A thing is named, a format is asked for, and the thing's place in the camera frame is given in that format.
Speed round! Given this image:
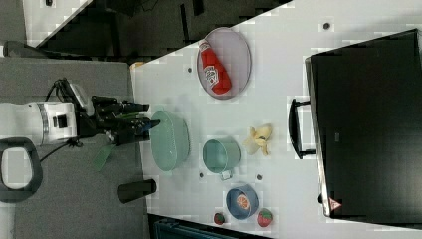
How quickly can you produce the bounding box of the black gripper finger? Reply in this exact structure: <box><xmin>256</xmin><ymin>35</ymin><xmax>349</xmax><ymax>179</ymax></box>
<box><xmin>122</xmin><ymin>103</ymin><xmax>149</xmax><ymax>113</ymax></box>
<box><xmin>137</xmin><ymin>119</ymin><xmax>160</xmax><ymax>133</ymax></box>

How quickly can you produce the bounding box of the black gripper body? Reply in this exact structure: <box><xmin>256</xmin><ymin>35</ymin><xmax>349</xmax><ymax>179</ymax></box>
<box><xmin>77</xmin><ymin>96</ymin><xmax>150</xmax><ymax>145</ymax></box>

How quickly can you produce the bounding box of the peeled yellow banana toy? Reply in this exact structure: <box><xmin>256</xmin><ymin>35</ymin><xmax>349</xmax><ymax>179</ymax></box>
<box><xmin>242</xmin><ymin>123</ymin><xmax>272</xmax><ymax>156</ymax></box>

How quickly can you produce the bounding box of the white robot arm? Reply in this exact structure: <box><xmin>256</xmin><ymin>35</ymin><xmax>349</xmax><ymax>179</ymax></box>
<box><xmin>1</xmin><ymin>97</ymin><xmax>160</xmax><ymax>203</ymax></box>

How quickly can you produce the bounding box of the black toaster oven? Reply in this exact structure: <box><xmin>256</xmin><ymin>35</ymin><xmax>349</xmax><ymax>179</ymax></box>
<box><xmin>288</xmin><ymin>29</ymin><xmax>422</xmax><ymax>229</ymax></box>

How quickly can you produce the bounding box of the green perforated colander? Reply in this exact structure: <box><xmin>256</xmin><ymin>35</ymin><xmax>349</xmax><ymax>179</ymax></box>
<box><xmin>150</xmin><ymin>110</ymin><xmax>190</xmax><ymax>171</ymax></box>

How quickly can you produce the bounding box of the green slotted spatula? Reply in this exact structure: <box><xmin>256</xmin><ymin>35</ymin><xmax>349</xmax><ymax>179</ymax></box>
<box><xmin>93</xmin><ymin>144</ymin><xmax>115</xmax><ymax>171</ymax></box>

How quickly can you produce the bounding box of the dark grey cup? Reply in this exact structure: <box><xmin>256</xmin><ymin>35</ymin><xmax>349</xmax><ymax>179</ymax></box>
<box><xmin>117</xmin><ymin>179</ymin><xmax>157</xmax><ymax>204</ymax></box>

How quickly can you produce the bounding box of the green metal cup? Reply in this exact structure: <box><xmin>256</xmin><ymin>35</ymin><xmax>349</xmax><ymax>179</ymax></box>
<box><xmin>203</xmin><ymin>137</ymin><xmax>241</xmax><ymax>181</ymax></box>

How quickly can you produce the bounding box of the red ketchup bottle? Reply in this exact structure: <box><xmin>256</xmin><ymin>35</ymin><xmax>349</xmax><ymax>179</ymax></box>
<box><xmin>199</xmin><ymin>40</ymin><xmax>232</xmax><ymax>95</ymax></box>

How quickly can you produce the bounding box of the dark blue crate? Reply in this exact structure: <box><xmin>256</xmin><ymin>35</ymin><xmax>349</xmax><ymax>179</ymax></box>
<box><xmin>151</xmin><ymin>219</ymin><xmax>267</xmax><ymax>239</ymax></box>

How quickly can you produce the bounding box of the small red fruit toy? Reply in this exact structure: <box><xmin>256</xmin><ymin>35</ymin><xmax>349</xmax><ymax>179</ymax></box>
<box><xmin>214</xmin><ymin>213</ymin><xmax>225</xmax><ymax>225</ymax></box>

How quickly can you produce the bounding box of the grey oval plate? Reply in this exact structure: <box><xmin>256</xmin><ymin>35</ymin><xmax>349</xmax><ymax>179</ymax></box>
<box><xmin>197</xmin><ymin>27</ymin><xmax>252</xmax><ymax>100</ymax></box>

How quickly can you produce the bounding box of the blue cup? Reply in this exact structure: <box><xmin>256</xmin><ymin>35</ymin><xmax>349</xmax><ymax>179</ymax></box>
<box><xmin>226</xmin><ymin>184</ymin><xmax>259</xmax><ymax>220</ymax></box>

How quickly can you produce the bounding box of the orange slice toy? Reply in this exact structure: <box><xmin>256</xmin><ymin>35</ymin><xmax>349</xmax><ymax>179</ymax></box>
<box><xmin>237</xmin><ymin>194</ymin><xmax>250</xmax><ymax>210</ymax></box>

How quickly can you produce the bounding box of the red strawberry toy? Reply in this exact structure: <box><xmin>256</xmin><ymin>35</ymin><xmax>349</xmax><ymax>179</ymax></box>
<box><xmin>257</xmin><ymin>208</ymin><xmax>273</xmax><ymax>227</ymax></box>

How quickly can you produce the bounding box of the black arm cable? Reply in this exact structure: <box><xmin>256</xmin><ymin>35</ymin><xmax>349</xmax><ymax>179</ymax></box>
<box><xmin>39</xmin><ymin>78</ymin><xmax>84</xmax><ymax>163</ymax></box>

